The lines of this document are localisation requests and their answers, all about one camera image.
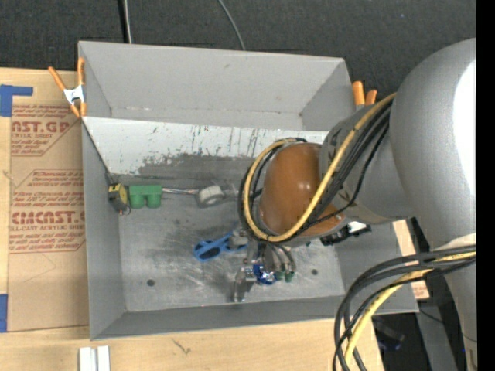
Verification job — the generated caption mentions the blue sunglasses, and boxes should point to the blue sunglasses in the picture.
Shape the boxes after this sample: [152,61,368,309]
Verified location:
[192,230,248,263]

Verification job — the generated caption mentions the grey tape roll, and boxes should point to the grey tape roll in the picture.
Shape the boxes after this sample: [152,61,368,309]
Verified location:
[197,183,227,209]

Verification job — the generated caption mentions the grey metal bin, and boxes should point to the grey metal bin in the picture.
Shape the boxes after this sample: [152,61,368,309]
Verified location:
[77,39,421,342]

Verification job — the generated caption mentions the green toy block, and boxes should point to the green toy block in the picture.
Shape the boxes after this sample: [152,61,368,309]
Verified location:
[128,183,163,210]

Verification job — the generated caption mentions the yellow and black tape measure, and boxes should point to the yellow and black tape measure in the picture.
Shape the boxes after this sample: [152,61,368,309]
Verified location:
[107,182,131,215]

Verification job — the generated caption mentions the brown cardboard board, red print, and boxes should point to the brown cardboard board, red print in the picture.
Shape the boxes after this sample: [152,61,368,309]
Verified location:
[0,66,92,334]

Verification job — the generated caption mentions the thin multicoloured cable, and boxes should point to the thin multicoloured cable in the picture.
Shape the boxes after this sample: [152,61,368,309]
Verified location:
[161,186,200,197]

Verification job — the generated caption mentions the black cylinder on white bracket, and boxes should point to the black cylinder on white bracket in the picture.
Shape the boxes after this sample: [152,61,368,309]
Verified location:
[319,222,372,247]

